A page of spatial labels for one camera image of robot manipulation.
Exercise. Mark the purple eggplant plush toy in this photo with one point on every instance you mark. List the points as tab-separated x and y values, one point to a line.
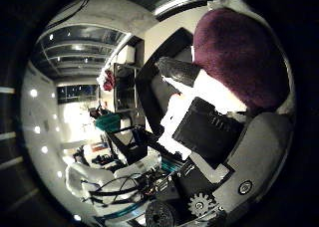
239	57

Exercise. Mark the black tray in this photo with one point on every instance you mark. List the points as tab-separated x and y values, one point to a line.
149	87

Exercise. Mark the metal shelf unit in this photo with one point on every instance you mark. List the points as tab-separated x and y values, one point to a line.
124	87

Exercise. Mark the teal plastic crate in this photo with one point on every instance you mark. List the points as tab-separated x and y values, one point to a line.
108	122

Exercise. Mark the red cloth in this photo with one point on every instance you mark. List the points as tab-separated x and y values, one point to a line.
108	81

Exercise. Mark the black metal frame cart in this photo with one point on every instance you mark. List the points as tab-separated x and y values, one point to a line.
136	154

